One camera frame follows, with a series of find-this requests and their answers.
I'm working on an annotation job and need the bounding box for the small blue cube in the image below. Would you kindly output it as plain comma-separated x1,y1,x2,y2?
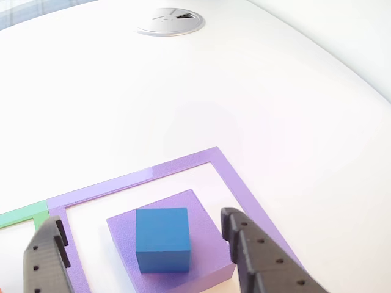
135,207,192,275

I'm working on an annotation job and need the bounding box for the purple flat block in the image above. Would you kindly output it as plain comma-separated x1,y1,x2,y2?
106,189,238,293

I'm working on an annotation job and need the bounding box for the green square frame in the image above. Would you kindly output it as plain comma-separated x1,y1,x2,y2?
0,200,51,232

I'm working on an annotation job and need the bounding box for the purple square frame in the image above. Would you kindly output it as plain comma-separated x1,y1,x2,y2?
46,145,306,293

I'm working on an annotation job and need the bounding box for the round silver cable grommet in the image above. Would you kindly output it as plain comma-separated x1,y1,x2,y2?
133,7,206,37

